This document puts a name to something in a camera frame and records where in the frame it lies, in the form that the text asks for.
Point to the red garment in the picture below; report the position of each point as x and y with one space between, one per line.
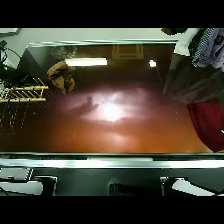
208 125

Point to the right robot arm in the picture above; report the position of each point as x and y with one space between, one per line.
190 186

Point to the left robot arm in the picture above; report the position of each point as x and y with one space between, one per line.
23 186

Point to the mustard yellow garment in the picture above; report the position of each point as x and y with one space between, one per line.
62 77

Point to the grey garment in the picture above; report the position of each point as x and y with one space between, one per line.
193 83

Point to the black and white checked garment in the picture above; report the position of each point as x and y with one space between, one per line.
200 45

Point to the lilac garment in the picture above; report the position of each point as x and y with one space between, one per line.
215 50

